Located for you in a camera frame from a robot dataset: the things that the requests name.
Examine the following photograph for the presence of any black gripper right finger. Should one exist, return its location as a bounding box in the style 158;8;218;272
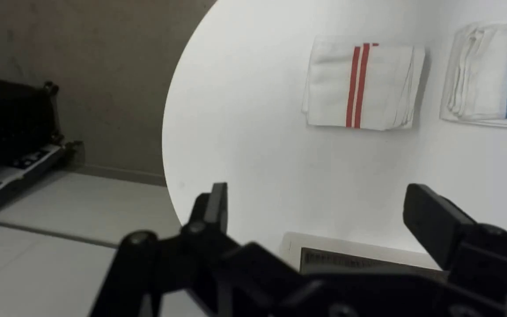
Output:
401;182;507;304

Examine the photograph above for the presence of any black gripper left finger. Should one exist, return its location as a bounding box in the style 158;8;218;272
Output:
88;182;230;317

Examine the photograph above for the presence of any white stacked drawer cabinet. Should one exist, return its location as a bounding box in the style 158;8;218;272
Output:
276;231;449;279

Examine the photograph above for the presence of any red striped white towel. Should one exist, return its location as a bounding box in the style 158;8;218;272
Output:
301;36;426;133

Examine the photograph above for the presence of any blue striped white towel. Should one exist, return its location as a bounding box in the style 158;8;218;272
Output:
438;22;507;131

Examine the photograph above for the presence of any black rolling cart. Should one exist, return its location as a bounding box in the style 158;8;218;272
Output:
0;71;84;221

